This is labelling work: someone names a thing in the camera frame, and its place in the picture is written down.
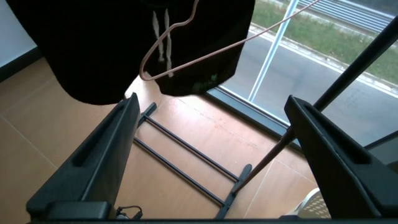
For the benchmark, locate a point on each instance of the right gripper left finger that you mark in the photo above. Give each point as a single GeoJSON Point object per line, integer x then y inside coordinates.
{"type": "Point", "coordinates": [102, 155]}

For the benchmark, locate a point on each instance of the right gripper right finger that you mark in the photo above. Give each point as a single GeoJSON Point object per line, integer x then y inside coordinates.
{"type": "Point", "coordinates": [335, 174]}

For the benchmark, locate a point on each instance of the black shorts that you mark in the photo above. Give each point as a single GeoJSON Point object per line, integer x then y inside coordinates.
{"type": "Point", "coordinates": [93, 46]}

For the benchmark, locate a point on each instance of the white laundry basket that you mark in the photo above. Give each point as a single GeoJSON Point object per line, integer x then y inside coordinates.
{"type": "Point", "coordinates": [314, 207]}

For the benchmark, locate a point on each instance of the pink clothes hanger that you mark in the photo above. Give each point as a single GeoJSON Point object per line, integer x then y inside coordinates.
{"type": "Point", "coordinates": [142, 73]}

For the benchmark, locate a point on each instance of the black clothes rack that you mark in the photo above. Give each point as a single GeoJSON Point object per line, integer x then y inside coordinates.
{"type": "Point", "coordinates": [357, 65]}

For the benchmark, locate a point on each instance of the window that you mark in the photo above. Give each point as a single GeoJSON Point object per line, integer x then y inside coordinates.
{"type": "Point", "coordinates": [311, 77]}

